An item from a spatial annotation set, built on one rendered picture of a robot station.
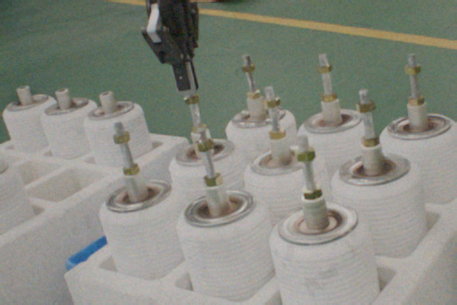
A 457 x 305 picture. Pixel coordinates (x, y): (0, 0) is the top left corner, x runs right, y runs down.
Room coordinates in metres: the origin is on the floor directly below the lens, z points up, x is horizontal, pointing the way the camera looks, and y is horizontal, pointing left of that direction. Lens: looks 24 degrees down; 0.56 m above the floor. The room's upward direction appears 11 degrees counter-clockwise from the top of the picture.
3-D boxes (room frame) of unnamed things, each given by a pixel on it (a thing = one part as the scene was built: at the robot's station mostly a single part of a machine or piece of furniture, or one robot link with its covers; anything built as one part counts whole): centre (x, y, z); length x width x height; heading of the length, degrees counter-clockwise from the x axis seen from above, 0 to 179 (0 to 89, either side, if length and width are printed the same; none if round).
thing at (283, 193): (0.73, 0.01, 0.16); 0.10 x 0.10 x 0.18
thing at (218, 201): (0.64, 0.08, 0.26); 0.02 x 0.02 x 0.03
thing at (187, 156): (0.80, 0.10, 0.25); 0.08 x 0.08 x 0.01
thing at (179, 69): (0.78, 0.11, 0.36); 0.03 x 0.01 x 0.05; 164
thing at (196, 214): (0.64, 0.08, 0.25); 0.08 x 0.08 x 0.01
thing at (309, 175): (0.56, -0.01, 0.30); 0.01 x 0.01 x 0.08; 64
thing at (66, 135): (1.14, 0.36, 0.16); 0.10 x 0.10 x 0.18
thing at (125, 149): (0.71, 0.18, 0.30); 0.01 x 0.01 x 0.08; 68
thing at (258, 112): (0.90, 0.03, 0.26); 0.02 x 0.02 x 0.03
